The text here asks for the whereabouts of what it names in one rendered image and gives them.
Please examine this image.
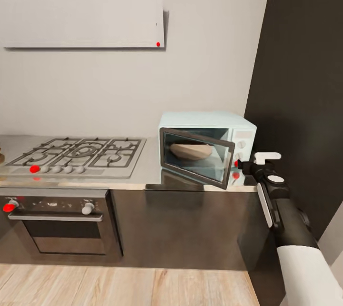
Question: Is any microwave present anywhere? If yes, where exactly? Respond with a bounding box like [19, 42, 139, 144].
[159, 110, 257, 190]

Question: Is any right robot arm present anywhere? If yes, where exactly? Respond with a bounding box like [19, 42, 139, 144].
[236, 152, 343, 306]

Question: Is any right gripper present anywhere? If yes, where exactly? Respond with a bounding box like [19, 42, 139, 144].
[236, 159, 275, 177]

